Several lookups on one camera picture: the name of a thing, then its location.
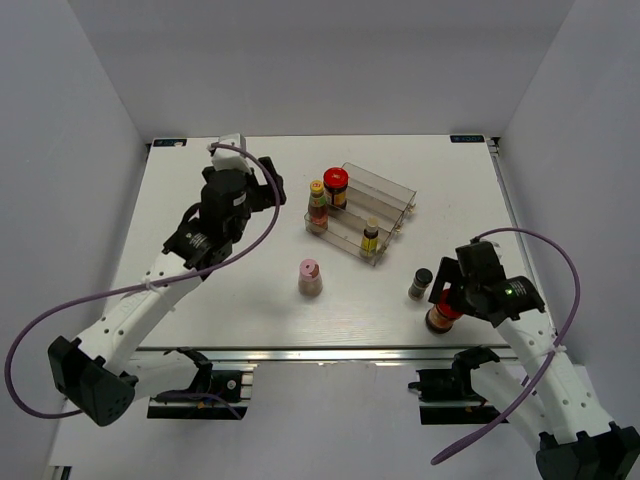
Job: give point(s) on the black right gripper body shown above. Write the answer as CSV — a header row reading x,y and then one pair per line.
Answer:
x,y
460,286

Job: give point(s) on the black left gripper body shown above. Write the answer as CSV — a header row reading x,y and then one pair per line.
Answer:
x,y
258,197

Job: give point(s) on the red lid chili jar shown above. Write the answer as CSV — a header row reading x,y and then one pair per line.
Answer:
x,y
441,316

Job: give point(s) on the small yellow label bottle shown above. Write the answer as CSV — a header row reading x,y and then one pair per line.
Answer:
x,y
369,241

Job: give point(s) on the pink cap spice shaker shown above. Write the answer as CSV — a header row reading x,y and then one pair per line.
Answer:
x,y
310,282

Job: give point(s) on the yellow cap sauce bottle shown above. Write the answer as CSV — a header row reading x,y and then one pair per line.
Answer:
x,y
317,206

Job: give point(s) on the red lid dark sauce jar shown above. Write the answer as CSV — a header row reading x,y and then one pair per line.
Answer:
x,y
336,180

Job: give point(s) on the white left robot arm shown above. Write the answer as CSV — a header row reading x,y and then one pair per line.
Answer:
x,y
97,371

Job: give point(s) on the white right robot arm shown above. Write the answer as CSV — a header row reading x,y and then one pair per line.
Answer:
x,y
571,434

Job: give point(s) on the black cap pepper shaker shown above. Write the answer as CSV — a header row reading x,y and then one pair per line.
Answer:
x,y
421,281

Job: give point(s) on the left blue logo sticker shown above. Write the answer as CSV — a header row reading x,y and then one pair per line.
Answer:
x,y
169,142

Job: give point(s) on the blue logo sticker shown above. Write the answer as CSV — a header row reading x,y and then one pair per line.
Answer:
x,y
169,142
467,138

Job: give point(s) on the clear tiered organizer rack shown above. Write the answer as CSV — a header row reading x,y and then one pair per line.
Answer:
x,y
368,194

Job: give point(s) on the right blue logo sticker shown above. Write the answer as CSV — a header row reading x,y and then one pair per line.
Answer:
x,y
467,138

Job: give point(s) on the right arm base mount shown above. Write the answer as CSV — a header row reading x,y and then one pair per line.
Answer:
x,y
444,390

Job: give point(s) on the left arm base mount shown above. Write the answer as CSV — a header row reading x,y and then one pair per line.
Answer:
x,y
216,393

